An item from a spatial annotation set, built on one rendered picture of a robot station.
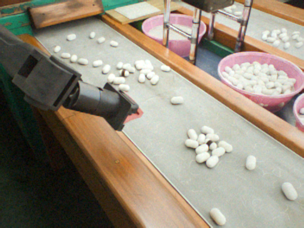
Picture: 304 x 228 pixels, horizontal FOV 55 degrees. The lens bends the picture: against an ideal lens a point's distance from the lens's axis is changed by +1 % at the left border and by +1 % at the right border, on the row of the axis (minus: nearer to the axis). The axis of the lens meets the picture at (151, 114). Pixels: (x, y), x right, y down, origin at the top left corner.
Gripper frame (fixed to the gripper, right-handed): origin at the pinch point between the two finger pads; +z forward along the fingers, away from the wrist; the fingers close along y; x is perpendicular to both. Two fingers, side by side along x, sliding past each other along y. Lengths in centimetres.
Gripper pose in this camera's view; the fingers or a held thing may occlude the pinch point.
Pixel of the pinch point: (139, 113)
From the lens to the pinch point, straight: 67.5
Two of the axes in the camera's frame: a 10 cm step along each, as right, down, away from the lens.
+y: -5.9, -5.3, 6.1
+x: -5.2, 8.3, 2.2
